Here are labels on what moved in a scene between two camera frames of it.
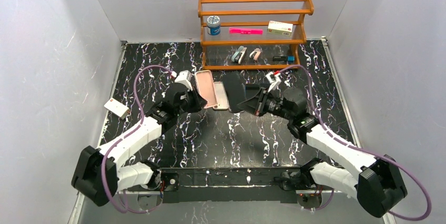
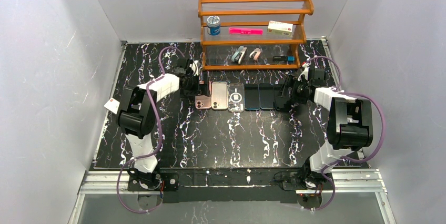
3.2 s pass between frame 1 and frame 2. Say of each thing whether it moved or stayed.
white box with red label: stayed
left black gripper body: moved
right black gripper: moved
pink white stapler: stayed
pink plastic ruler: stayed
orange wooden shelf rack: stayed
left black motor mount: stayed
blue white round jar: stayed
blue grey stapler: stayed
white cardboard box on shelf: stayed
